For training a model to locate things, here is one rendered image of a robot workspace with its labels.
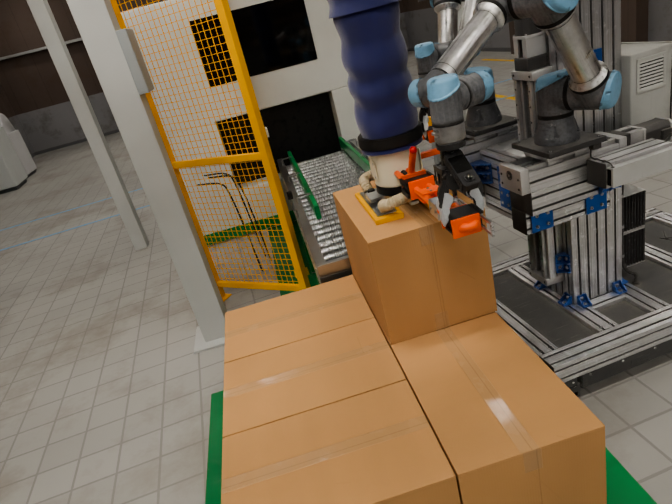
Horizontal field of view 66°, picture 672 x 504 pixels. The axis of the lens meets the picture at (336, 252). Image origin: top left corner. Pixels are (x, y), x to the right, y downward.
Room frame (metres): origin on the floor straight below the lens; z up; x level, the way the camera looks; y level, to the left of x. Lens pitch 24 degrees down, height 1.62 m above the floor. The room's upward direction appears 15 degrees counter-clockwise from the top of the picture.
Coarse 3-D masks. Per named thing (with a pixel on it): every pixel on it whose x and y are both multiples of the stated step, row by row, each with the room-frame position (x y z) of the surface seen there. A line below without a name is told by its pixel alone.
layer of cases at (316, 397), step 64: (256, 320) 1.92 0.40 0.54; (320, 320) 1.79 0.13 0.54; (256, 384) 1.48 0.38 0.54; (320, 384) 1.40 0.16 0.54; (384, 384) 1.32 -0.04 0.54; (448, 384) 1.24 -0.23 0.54; (512, 384) 1.17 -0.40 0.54; (256, 448) 1.18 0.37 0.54; (320, 448) 1.12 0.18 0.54; (384, 448) 1.06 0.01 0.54; (448, 448) 1.01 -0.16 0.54; (512, 448) 0.95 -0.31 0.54; (576, 448) 0.94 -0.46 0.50
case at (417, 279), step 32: (352, 192) 2.04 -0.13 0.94; (352, 224) 1.74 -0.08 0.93; (384, 224) 1.62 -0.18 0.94; (416, 224) 1.55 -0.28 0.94; (352, 256) 1.96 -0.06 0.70; (384, 256) 1.51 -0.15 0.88; (416, 256) 1.52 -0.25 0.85; (448, 256) 1.53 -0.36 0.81; (480, 256) 1.54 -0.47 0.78; (384, 288) 1.51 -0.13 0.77; (416, 288) 1.52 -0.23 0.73; (448, 288) 1.53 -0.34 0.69; (480, 288) 1.54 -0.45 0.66; (384, 320) 1.53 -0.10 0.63; (416, 320) 1.52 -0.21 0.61; (448, 320) 1.53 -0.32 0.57
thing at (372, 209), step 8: (360, 192) 1.94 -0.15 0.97; (368, 192) 1.86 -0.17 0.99; (360, 200) 1.87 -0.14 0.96; (368, 200) 1.83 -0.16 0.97; (368, 208) 1.76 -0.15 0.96; (376, 208) 1.73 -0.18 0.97; (376, 216) 1.66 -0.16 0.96; (384, 216) 1.65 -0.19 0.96; (392, 216) 1.63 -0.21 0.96; (400, 216) 1.64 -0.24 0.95; (376, 224) 1.63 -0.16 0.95
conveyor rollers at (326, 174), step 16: (320, 160) 4.27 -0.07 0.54; (336, 160) 4.12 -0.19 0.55; (352, 160) 4.02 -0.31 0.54; (304, 176) 3.90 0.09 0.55; (320, 176) 3.82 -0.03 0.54; (336, 176) 3.73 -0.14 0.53; (352, 176) 3.58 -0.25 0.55; (304, 192) 3.53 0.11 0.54; (320, 192) 3.45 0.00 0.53; (304, 208) 3.17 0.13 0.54; (320, 208) 3.09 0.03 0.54; (320, 224) 2.82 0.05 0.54; (336, 224) 2.75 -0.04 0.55; (320, 240) 2.63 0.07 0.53; (336, 240) 2.55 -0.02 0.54; (336, 256) 2.36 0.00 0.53
